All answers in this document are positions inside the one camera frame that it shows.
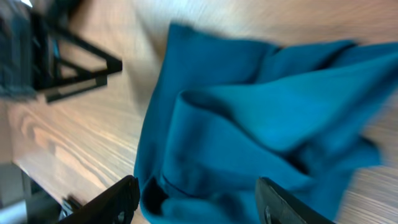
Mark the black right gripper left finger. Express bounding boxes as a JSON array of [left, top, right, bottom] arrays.
[[58, 175, 141, 224]]

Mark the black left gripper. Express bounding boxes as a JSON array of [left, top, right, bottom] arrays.
[[1, 1, 123, 103]]

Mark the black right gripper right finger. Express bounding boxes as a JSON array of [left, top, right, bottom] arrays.
[[255, 177, 334, 224]]

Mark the blue polo shirt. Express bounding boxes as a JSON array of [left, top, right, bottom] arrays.
[[134, 23, 397, 223]]

